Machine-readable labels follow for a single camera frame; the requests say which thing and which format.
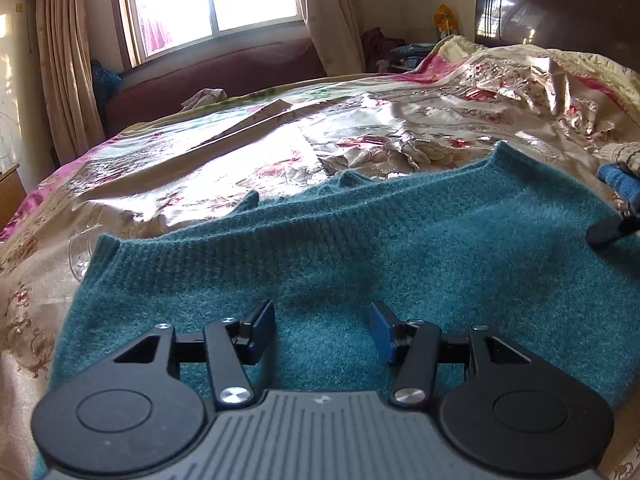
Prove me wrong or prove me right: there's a maroon upholstered bench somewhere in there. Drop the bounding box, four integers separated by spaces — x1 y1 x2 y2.
102 37 327 137

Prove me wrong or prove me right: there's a beige curtain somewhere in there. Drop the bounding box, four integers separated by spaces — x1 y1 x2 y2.
34 0 107 163
299 0 367 77

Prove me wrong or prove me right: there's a floral satin bedspread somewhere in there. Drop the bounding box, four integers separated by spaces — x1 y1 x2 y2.
0 35 640 480

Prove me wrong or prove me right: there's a blue folded fabric pile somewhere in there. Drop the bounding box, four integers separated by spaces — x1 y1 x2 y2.
389 41 442 69

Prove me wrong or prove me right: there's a dark red cloth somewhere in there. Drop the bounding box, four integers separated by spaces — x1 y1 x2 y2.
361 26 407 74

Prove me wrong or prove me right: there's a dark wooden headboard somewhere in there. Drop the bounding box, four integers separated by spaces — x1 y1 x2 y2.
474 0 640 57

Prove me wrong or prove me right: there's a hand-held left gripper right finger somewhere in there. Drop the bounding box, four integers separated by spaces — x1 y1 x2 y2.
369 301 534 407

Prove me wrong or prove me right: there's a beige crumpled cloth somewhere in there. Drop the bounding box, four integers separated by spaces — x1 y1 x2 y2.
181 88 229 112

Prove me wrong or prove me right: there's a blue plastic bag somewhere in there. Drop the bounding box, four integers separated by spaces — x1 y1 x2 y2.
91 59 122 107

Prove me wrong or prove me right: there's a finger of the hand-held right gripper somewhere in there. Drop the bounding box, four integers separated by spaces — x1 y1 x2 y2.
586 206 640 247

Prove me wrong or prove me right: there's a brown checked folded cloth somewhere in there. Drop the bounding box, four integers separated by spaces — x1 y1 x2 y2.
600 141 640 177

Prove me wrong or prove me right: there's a wooden desk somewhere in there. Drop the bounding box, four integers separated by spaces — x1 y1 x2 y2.
0 162 27 232

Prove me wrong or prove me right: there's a blue folded cloth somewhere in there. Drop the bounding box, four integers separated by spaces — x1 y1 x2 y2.
596 163 640 207

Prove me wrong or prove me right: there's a teal knitted sweater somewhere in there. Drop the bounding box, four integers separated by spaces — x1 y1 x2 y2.
30 140 634 480

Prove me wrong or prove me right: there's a white electric fan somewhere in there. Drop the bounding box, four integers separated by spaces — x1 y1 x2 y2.
0 109 22 177

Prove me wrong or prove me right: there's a pink hanging cloth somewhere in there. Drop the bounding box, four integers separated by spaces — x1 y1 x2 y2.
141 4 174 52

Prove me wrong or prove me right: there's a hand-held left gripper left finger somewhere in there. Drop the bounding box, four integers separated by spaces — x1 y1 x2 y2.
112 300 276 408

